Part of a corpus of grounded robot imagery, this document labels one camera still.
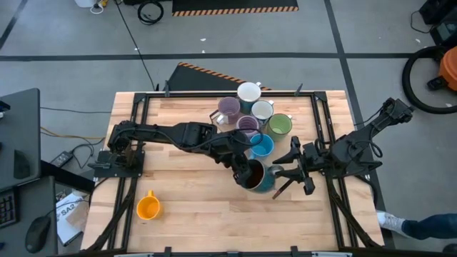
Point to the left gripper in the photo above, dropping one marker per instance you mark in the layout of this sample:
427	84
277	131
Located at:
232	150

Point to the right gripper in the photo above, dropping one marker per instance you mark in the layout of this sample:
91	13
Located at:
308	158

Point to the dark teal patterned mug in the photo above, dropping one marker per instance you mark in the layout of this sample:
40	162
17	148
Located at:
262	178

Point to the light blue faceted mug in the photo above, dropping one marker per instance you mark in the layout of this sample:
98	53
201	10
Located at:
262	147

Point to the green glazed mug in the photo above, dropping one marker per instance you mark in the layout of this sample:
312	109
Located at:
279	125

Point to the pink ribbed mug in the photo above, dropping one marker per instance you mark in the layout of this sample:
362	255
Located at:
247	123

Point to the teal mug white inside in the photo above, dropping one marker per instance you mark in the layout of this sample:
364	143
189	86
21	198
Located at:
248	93

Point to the yellow mug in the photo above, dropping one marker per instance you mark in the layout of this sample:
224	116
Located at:
148	208

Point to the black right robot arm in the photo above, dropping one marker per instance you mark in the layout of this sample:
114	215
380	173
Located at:
357	142

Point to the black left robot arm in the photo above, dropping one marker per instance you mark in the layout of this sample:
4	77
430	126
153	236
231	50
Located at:
171	133

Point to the blue white patterned mug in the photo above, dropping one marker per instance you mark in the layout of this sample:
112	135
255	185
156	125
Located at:
262	110

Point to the angled hazard striped floor mat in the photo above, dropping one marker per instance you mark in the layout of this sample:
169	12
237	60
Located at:
200	80

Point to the orange vacuum cleaner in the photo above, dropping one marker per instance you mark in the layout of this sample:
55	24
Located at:
450	68
406	80

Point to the person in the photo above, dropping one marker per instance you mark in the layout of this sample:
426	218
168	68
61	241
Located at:
428	226

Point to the long hazard striped floor mat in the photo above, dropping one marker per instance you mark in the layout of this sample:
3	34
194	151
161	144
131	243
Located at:
232	5

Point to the white paper booklet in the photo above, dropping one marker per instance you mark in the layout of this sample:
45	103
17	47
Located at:
66	214

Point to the black power adapter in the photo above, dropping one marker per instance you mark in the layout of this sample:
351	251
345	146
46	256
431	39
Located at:
61	159

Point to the black lower desk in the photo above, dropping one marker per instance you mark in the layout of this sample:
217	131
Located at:
43	200

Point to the black equipment case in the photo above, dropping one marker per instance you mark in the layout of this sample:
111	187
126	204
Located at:
446	28

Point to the black computer mouse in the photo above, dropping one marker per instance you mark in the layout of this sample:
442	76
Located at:
37	233

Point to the white container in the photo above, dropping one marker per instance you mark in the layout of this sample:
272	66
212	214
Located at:
85	3

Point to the black keyboard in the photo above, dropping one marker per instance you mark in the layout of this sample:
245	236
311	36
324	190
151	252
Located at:
8	210

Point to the black metal table frame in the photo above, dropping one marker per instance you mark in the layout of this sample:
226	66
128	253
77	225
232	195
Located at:
228	94

